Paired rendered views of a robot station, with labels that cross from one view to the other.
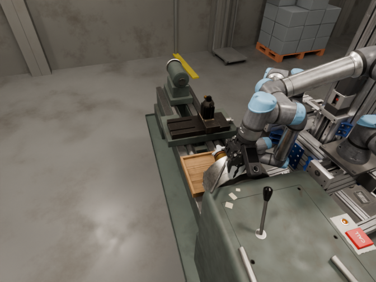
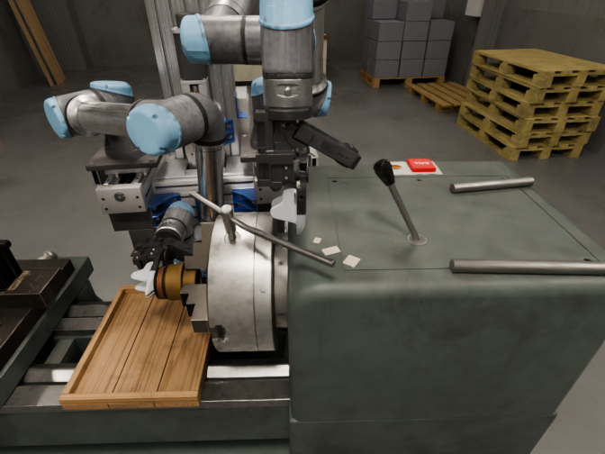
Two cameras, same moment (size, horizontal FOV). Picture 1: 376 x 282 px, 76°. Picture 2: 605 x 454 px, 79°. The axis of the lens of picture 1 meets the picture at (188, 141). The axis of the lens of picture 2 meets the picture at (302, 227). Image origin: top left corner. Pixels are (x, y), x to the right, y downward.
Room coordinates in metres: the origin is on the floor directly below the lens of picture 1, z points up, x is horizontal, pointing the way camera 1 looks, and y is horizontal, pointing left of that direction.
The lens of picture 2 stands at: (0.45, 0.34, 1.66)
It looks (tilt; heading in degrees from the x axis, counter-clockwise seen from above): 34 degrees down; 286
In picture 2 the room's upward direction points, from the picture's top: straight up
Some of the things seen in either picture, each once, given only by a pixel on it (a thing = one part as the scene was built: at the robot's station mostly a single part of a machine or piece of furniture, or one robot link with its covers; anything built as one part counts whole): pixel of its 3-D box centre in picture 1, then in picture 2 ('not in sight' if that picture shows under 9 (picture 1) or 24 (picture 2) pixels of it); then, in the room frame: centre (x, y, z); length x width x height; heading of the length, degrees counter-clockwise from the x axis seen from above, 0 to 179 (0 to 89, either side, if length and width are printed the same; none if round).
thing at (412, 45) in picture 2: not in sight; (404, 42); (0.65, -7.40, 0.67); 1.35 x 0.91 x 1.34; 24
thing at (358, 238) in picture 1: (358, 238); (420, 166); (0.39, -0.59, 1.26); 0.06 x 0.06 x 0.02; 17
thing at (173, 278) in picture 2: (223, 160); (179, 281); (0.90, -0.20, 1.08); 0.09 x 0.09 x 0.09; 18
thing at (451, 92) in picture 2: not in sight; (447, 96); (-0.18, -6.20, 0.06); 1.38 x 0.95 x 0.13; 113
